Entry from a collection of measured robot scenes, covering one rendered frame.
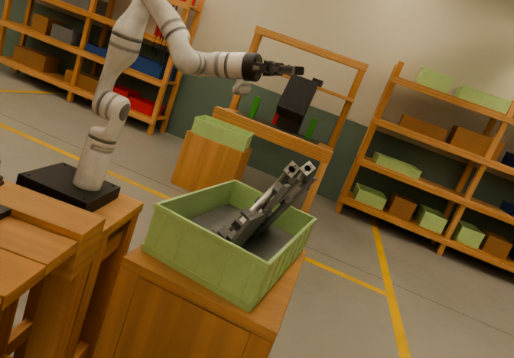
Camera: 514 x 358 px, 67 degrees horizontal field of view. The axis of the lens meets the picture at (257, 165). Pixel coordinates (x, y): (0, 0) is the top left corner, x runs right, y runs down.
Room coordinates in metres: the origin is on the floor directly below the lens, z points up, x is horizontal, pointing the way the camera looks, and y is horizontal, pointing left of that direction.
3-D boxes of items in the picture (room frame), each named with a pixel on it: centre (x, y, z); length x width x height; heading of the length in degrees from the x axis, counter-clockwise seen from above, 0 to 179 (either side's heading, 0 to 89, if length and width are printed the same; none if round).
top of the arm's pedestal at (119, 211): (1.24, 0.52, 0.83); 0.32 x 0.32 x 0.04; 87
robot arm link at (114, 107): (1.25, 0.51, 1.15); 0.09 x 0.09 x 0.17; 83
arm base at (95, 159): (1.24, 0.52, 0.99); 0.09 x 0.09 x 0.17; 85
